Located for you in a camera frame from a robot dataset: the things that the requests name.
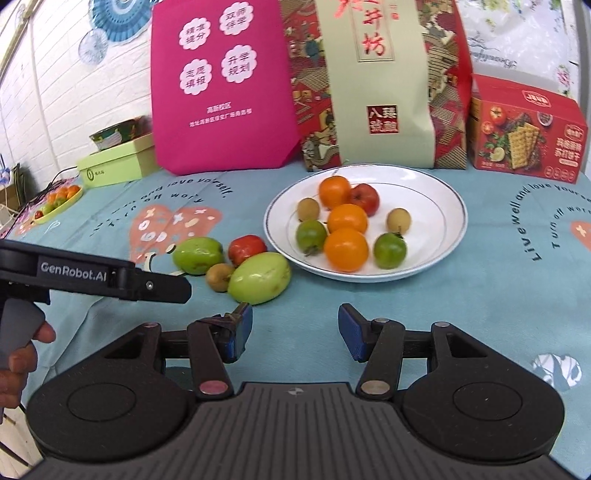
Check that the red cracker box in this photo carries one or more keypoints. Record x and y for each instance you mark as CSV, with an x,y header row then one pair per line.
x,y
521,129

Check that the tan longan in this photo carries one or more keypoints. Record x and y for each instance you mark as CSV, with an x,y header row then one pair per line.
x,y
219,276
308,209
398,221

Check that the blue paper fan decoration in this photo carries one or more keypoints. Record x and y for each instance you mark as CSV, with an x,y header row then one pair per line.
x,y
113,22

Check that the light green cardboard box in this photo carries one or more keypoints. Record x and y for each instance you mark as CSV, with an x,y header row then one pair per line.
x,y
129,161

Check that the blue printed tablecloth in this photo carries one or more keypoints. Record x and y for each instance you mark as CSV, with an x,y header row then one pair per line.
x,y
519,281

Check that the green tomato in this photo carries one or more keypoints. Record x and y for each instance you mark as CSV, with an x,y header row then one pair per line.
x,y
310,237
390,250

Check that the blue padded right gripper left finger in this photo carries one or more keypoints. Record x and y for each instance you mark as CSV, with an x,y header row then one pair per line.
x,y
213,342

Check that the red apple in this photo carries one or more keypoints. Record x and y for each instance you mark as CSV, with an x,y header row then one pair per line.
x,y
242,248
366,197

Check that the small green mango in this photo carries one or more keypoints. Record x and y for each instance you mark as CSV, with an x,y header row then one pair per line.
x,y
196,255

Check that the large light green mango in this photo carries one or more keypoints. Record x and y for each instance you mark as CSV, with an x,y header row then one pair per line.
x,y
260,278

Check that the yellow tray with small fruits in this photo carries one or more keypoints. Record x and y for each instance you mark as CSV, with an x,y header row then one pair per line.
x,y
57,202

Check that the red green liquor gift bag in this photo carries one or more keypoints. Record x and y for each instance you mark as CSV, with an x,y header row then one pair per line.
x,y
379,81

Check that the green patterned bowl box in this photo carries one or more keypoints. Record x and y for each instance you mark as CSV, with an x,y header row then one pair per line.
x,y
121,132

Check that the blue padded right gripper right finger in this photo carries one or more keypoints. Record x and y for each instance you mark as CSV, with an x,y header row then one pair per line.
x,y
379,345

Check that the tan longan front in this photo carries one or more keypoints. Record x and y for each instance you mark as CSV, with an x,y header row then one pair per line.
x,y
219,276

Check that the orange with stem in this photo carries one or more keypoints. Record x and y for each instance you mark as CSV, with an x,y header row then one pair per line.
x,y
334,191

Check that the white floral plastic bag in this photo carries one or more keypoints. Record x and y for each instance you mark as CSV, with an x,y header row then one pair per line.
x,y
520,41

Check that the tan longan back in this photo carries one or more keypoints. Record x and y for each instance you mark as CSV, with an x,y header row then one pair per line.
x,y
398,221

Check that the white round plate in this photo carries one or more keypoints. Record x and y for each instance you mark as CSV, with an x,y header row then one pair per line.
x,y
439,220

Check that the magenta non-woven tote bag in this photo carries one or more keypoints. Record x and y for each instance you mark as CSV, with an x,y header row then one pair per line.
x,y
220,87

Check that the person's left hand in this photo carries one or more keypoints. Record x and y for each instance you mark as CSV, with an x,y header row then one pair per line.
x,y
22,362

